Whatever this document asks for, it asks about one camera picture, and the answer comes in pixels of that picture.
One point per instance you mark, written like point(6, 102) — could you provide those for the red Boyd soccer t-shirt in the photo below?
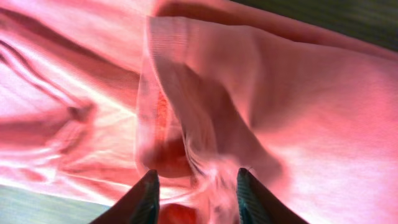
point(96, 93)

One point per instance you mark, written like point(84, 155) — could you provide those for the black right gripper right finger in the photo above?
point(258, 205)

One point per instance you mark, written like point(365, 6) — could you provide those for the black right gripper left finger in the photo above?
point(140, 205)

